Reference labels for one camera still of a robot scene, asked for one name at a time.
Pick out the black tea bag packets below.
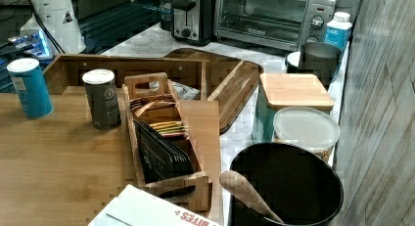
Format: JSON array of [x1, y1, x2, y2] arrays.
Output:
[[134, 120, 195, 183]]

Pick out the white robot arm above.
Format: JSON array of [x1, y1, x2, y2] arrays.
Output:
[[21, 0, 86, 54]]

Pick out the grey metal cup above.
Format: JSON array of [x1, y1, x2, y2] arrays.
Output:
[[299, 42, 342, 86]]

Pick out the blue cylindrical canister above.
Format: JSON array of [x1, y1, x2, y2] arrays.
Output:
[[7, 58, 53, 118]]

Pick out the yellow tea bag packets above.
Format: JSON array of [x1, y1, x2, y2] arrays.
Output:
[[151, 121, 188, 137]]

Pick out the wooden tea bag caddy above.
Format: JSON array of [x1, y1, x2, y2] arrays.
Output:
[[123, 72, 211, 211]]

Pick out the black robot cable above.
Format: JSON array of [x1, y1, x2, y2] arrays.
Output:
[[24, 0, 67, 55]]

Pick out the black toaster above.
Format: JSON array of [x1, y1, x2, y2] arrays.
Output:
[[171, 0, 213, 46]]

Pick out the clear plastic lidded container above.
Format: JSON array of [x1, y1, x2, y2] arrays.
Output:
[[273, 107, 341, 161]]

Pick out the white cardboard box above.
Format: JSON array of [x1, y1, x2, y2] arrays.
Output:
[[87, 185, 220, 226]]

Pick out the brown tea bag packets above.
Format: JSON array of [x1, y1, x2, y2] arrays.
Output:
[[130, 94, 175, 116]]

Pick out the white black small bowl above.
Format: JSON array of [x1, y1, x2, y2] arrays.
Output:
[[285, 52, 300, 73]]

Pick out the black utensil crock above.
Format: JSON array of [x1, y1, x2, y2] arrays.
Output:
[[227, 143, 344, 226]]

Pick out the wooden spoon handle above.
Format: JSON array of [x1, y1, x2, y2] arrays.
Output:
[[219, 170, 283, 223]]

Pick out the dark grey cylindrical canister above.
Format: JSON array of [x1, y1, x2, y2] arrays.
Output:
[[82, 68, 121, 131]]

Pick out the dark wooden tray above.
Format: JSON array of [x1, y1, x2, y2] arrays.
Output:
[[165, 48, 263, 134]]

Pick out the white blue plastic bottle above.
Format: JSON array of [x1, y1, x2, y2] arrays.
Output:
[[324, 12, 352, 52]]

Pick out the teal canister with bamboo lid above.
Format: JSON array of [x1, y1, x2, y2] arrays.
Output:
[[251, 73, 335, 143]]

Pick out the wooden shelf riser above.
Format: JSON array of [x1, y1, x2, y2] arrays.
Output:
[[0, 55, 209, 226]]

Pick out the silver toaster oven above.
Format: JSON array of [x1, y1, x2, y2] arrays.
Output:
[[214, 0, 338, 51]]

